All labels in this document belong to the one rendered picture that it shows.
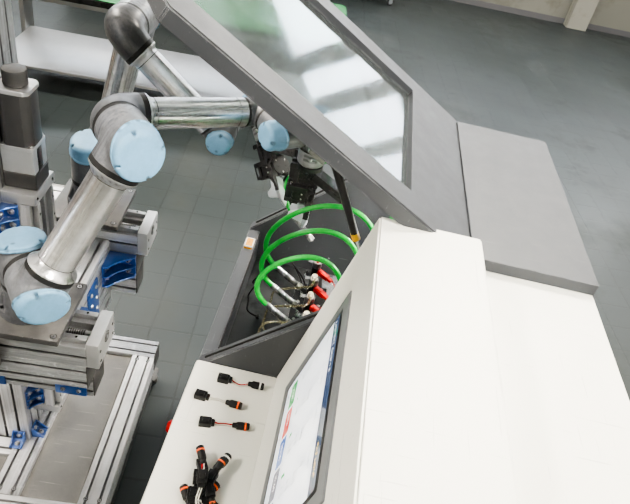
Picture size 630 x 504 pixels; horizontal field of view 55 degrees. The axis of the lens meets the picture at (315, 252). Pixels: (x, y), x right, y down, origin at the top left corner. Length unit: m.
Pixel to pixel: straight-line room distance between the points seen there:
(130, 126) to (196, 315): 1.97
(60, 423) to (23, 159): 1.13
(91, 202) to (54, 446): 1.28
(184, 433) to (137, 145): 0.68
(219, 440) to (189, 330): 1.62
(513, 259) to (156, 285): 2.28
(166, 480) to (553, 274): 0.96
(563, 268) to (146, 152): 0.93
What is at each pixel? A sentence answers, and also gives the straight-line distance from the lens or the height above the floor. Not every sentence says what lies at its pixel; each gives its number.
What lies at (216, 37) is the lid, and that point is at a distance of 1.20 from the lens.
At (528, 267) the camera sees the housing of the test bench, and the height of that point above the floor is 1.50.
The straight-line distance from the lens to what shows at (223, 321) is 1.83.
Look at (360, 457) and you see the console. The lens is 0.87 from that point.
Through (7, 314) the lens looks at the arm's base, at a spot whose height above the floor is 1.06.
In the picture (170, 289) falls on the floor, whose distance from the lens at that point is 3.32.
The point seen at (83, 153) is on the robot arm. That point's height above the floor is 1.25.
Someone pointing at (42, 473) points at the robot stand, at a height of 0.21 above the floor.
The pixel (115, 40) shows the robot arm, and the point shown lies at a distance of 1.80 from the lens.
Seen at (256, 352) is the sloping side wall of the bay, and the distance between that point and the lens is 1.61.
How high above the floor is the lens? 2.24
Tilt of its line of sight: 37 degrees down
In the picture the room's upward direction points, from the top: 13 degrees clockwise
